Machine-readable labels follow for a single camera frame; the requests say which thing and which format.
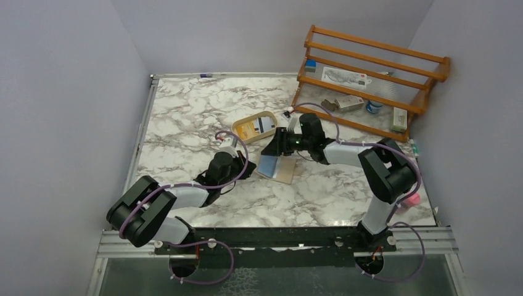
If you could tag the wooden shelf rack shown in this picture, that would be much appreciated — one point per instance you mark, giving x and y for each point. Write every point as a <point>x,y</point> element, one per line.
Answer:
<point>368,85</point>

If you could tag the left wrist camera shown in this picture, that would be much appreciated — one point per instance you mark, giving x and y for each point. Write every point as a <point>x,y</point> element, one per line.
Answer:
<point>229,145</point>

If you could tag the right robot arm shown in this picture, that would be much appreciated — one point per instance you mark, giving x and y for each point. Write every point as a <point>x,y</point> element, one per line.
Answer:
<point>391,175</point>

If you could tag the brown small object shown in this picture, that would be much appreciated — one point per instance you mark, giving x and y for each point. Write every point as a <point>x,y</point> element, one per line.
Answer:
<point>330,106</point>

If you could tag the pink object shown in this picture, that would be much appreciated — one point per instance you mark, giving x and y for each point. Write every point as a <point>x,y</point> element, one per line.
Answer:
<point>408,203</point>

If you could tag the green white small box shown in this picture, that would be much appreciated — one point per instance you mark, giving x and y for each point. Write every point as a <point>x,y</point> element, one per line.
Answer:
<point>399,120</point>

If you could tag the clear packet with red label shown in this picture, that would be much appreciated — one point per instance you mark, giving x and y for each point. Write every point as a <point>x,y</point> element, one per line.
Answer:
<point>345,78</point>

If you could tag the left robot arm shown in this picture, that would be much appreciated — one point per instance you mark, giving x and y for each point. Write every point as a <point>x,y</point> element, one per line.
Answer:
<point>140,215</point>

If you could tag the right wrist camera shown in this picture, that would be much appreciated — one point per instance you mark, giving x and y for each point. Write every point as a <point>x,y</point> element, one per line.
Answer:
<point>291,119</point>

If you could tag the orange card in tray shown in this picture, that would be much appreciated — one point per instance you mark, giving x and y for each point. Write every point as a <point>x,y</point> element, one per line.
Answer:
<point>246,131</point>

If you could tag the grey box with red label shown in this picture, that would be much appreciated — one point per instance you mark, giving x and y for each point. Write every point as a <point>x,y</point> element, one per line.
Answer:
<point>348,103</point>

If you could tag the green white tube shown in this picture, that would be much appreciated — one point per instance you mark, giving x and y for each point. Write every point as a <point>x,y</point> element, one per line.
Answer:
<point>414,148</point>

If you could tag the blue white bottle cap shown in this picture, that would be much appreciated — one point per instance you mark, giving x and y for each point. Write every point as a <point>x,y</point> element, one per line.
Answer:
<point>373,107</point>

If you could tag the blue white small box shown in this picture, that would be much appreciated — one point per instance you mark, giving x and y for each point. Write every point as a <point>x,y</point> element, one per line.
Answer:
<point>310,66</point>

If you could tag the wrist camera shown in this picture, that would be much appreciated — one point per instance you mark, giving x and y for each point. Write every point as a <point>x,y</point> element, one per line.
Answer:
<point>229,145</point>
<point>291,119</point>

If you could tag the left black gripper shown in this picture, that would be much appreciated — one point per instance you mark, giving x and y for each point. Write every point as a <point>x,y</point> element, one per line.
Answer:
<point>240,160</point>

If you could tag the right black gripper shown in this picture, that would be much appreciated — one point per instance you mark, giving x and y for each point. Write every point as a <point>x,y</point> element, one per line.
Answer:
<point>278,145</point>

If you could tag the white black card in tray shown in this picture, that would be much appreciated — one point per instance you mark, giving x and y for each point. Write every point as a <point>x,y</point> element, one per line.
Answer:
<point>263,124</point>

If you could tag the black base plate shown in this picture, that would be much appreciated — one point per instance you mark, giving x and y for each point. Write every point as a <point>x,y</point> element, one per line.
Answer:
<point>222,248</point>

